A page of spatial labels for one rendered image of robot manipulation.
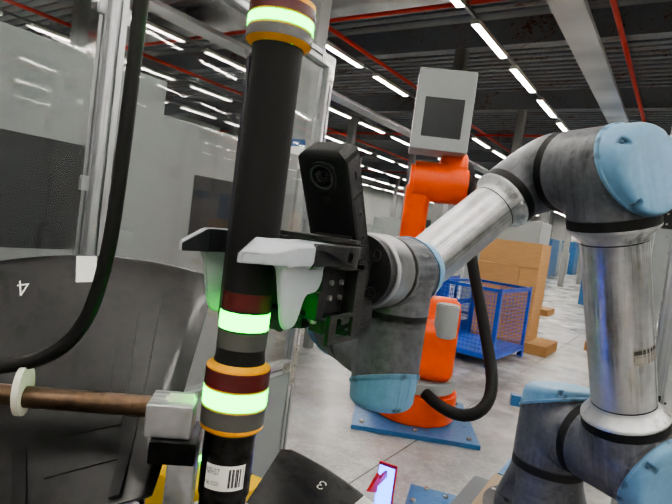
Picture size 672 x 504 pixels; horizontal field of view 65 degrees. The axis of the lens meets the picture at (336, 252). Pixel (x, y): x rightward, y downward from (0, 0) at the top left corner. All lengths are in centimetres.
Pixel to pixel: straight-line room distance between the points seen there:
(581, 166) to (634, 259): 14
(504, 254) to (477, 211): 756
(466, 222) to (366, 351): 27
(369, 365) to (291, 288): 25
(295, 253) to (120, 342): 19
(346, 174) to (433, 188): 383
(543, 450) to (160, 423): 71
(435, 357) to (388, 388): 359
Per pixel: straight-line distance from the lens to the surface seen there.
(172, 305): 50
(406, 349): 57
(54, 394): 39
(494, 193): 79
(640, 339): 81
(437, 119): 421
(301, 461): 66
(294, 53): 36
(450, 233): 75
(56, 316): 49
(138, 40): 38
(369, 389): 58
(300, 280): 35
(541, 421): 95
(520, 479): 100
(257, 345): 35
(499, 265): 832
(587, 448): 89
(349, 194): 42
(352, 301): 42
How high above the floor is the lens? 149
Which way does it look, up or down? 3 degrees down
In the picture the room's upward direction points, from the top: 7 degrees clockwise
